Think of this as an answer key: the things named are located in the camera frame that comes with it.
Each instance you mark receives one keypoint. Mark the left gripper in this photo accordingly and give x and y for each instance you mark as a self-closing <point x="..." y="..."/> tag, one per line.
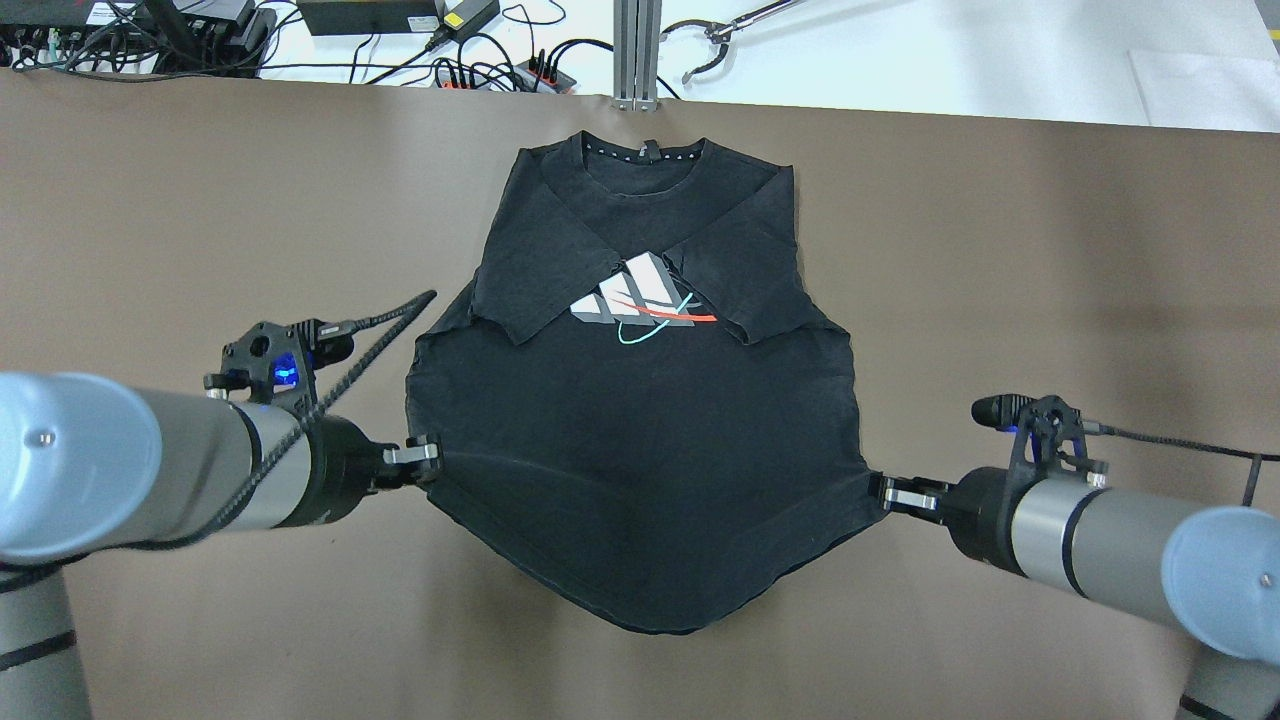
<point x="338" y="468"/>

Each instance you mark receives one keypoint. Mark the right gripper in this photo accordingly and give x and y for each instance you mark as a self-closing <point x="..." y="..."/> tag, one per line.
<point x="982" y="513"/>

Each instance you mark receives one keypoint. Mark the black graphic t-shirt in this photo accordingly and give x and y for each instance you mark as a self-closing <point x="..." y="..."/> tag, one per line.
<point x="639" y="403"/>

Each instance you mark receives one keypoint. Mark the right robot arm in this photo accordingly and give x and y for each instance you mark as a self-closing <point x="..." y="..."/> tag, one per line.
<point x="1210" y="571"/>

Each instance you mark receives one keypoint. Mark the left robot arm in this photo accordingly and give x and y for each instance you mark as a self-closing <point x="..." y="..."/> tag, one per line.
<point x="91" y="465"/>

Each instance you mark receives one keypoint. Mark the red black USB hub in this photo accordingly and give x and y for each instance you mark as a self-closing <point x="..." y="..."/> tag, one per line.
<point x="448" y="73"/>

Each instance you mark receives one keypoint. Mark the black power adapter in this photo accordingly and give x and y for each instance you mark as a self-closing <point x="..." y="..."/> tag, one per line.
<point x="462" y="22"/>

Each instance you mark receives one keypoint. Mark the metal grabber tool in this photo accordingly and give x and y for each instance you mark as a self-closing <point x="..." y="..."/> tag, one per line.
<point x="719" y="35"/>

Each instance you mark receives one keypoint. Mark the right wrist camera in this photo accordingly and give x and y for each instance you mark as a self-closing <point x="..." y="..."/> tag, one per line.
<point x="1049" y="438"/>

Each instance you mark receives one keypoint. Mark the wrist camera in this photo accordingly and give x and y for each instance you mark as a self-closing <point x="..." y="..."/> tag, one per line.
<point x="1049" y="438"/>
<point x="277" y="363"/>

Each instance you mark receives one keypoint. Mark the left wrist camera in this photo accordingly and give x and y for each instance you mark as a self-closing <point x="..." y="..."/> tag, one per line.
<point x="277" y="363"/>

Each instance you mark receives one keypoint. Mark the aluminium frame post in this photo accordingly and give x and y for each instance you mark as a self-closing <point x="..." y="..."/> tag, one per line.
<point x="636" y="30"/>

